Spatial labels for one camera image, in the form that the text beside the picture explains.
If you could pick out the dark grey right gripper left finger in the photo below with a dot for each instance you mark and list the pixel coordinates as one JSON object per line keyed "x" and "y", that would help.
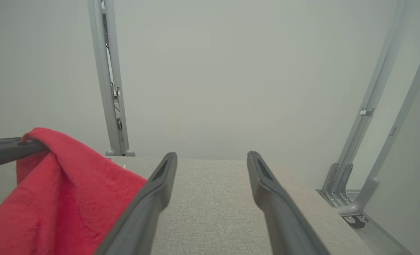
{"x": 139, "y": 219}

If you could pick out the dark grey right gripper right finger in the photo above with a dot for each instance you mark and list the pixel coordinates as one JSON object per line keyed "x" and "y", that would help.
{"x": 284, "y": 223}

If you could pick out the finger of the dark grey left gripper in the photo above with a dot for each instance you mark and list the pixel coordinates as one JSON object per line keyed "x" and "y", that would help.
{"x": 1, "y": 142}
{"x": 8, "y": 156}

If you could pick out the red shirt with white sleeves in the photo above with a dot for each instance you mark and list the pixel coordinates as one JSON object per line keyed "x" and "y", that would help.
{"x": 61, "y": 198}

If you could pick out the grey wheeled cart leg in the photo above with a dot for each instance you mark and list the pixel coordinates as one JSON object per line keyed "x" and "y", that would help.
{"x": 370, "y": 186}

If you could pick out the grey partition post with bracket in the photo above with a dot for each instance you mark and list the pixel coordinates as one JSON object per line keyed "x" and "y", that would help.
{"x": 337, "y": 184}

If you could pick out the grey partition post with feet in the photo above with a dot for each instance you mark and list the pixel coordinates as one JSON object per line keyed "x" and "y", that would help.
{"x": 107, "y": 88}

